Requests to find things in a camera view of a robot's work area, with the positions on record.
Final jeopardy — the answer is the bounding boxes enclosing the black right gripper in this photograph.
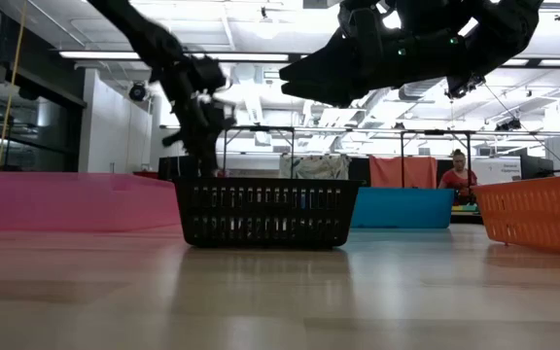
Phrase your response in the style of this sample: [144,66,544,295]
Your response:
[278,0,471,109]

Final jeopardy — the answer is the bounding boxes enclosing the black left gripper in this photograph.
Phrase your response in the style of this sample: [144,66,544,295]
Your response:
[151,53,237,179]

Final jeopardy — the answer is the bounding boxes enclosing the black slotted basket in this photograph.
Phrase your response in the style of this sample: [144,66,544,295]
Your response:
[172,176,363,250]

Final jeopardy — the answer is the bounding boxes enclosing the pink plastic bin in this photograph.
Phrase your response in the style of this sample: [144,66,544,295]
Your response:
[0,170,183,233]

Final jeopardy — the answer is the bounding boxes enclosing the orange slotted basket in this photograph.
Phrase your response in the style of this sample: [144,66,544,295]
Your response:
[472,172,560,259]

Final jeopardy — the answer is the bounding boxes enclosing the black monitor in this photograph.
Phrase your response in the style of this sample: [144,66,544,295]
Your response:
[520,155,556,182]
[157,155,201,182]

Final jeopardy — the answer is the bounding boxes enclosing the patterned hanging cloth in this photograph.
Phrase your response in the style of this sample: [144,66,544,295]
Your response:
[278,154,352,182]

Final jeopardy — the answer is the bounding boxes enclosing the black ceiling spot lamp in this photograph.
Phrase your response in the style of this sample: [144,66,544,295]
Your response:
[128,81,148,103]

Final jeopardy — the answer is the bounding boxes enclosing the black partition panel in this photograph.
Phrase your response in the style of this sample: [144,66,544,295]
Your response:
[348,157,371,189]

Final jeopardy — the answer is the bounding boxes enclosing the orange hanging cloth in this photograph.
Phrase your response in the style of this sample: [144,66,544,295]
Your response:
[369,155,439,190]

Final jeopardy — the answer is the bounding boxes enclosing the black overhead light bar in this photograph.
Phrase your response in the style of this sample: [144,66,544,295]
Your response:
[58,48,560,69]

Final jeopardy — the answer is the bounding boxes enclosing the blue plastic bin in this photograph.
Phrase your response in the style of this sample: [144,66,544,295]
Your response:
[350,187,456,230]

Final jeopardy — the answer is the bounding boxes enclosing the person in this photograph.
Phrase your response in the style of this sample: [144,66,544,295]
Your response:
[437,149,479,192]

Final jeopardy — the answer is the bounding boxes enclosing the small black ceiling lamps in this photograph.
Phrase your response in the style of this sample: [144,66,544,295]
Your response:
[495,118,523,133]

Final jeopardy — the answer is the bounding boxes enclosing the white sign board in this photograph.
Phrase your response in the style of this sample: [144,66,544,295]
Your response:
[473,156,523,186]

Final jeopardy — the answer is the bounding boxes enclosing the black frame stand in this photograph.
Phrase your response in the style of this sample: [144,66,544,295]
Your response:
[221,124,297,180]
[400,128,475,190]

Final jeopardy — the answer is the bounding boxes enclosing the black ceiling camera cluster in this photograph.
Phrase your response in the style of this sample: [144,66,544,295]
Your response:
[446,72,487,102]

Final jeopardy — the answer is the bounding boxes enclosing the black metal table frame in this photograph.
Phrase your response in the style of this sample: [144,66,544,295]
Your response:
[449,203,484,226]

